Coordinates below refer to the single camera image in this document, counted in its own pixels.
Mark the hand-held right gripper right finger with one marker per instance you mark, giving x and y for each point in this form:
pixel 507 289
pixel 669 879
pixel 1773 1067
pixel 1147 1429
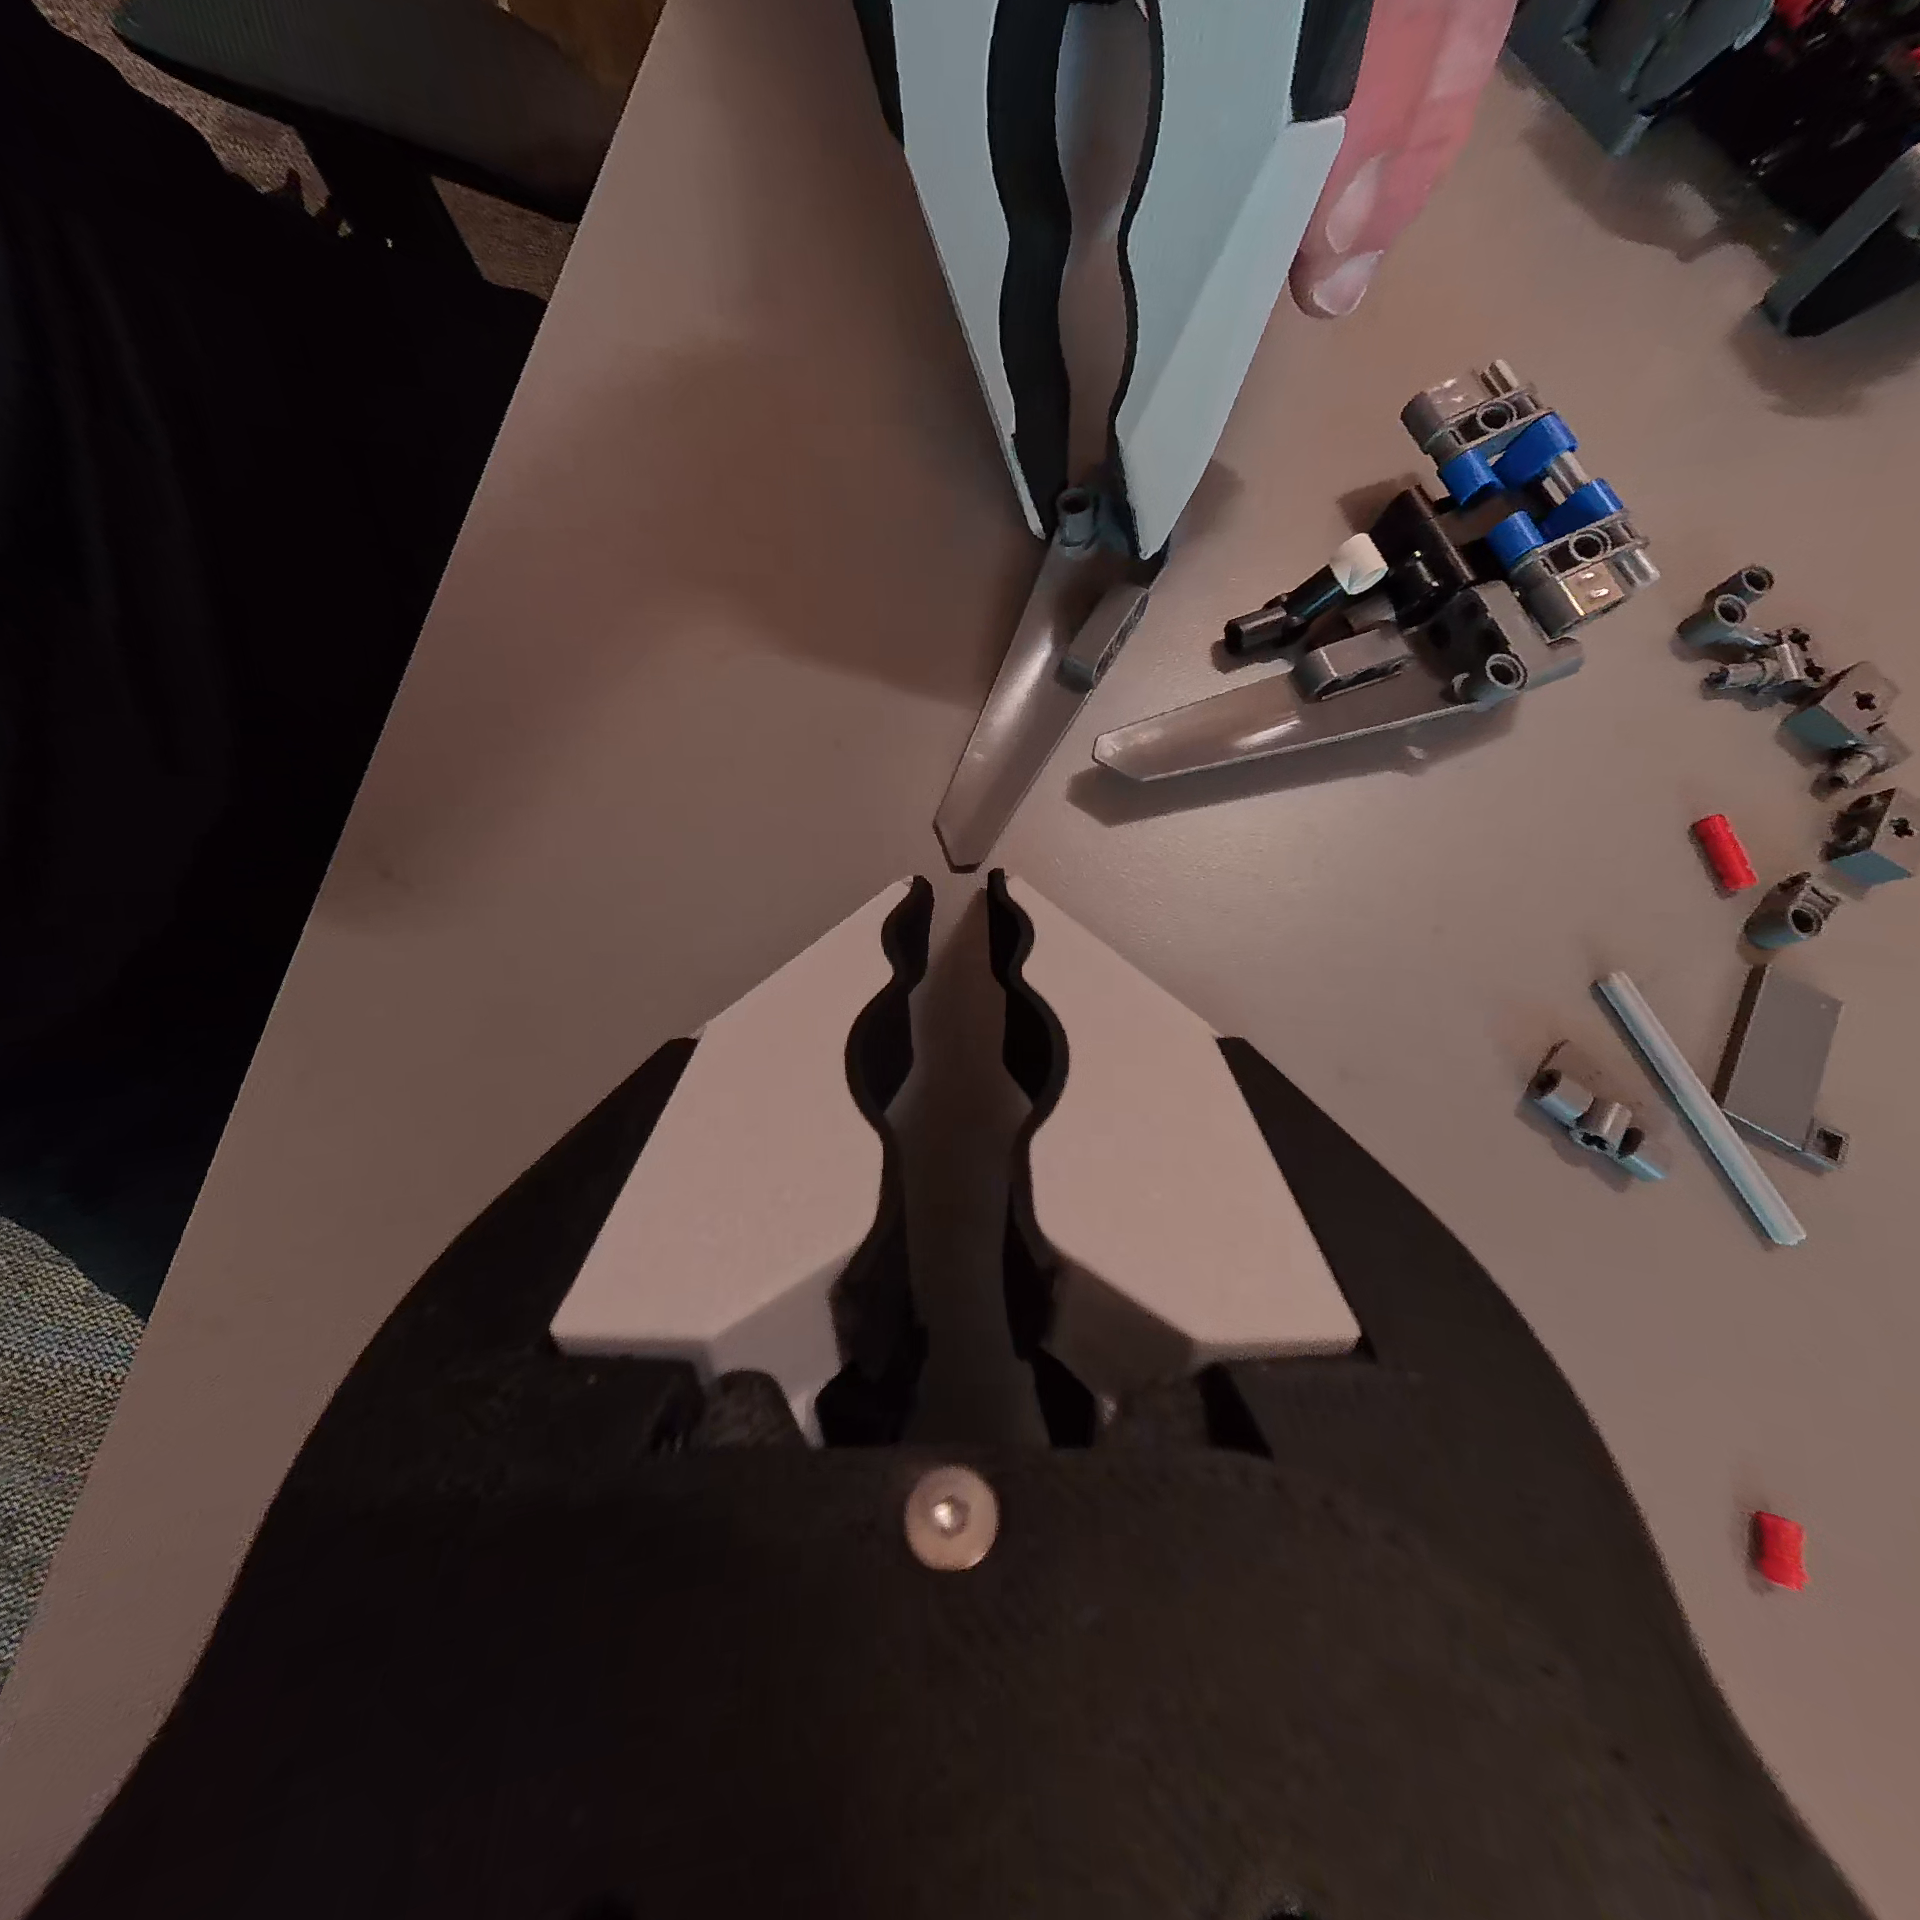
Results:
pixel 1185 1184

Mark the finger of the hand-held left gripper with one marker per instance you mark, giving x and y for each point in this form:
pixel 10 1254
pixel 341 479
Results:
pixel 960 150
pixel 1213 225

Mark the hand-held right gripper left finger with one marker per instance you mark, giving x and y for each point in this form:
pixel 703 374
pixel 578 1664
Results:
pixel 720 1184

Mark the blue grey lego assembly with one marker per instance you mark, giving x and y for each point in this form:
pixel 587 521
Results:
pixel 1545 447

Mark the dark grey lego blade panel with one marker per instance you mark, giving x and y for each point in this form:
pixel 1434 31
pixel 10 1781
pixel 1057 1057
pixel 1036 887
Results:
pixel 1003 735

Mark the black multicolour lego model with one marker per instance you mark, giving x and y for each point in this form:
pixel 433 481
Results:
pixel 1651 59

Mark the grey double lego connector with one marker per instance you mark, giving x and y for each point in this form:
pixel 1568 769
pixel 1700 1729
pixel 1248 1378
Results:
pixel 1581 1119

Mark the light grey lego axle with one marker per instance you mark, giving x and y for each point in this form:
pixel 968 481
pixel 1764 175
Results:
pixel 1693 1107

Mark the dark grey flat lego tile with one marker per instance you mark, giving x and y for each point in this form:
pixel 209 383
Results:
pixel 1779 1058

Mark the red lego pin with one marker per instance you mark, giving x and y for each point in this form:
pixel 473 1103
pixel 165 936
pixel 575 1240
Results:
pixel 1779 1547
pixel 1721 853

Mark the grey lego pin connector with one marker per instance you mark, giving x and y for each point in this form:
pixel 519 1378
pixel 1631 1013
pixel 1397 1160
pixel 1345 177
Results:
pixel 1769 664
pixel 1724 609

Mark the small dark grey lego connector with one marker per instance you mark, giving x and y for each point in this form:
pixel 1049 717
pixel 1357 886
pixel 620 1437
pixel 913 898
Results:
pixel 1793 914

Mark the grey lego cube brick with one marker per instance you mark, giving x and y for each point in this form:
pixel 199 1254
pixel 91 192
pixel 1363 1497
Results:
pixel 1842 723
pixel 1875 840

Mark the person's left hand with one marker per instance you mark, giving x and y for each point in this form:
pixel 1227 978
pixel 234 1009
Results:
pixel 1411 150

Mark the dark grey chair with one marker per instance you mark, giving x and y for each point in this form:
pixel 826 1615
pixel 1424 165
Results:
pixel 450 75

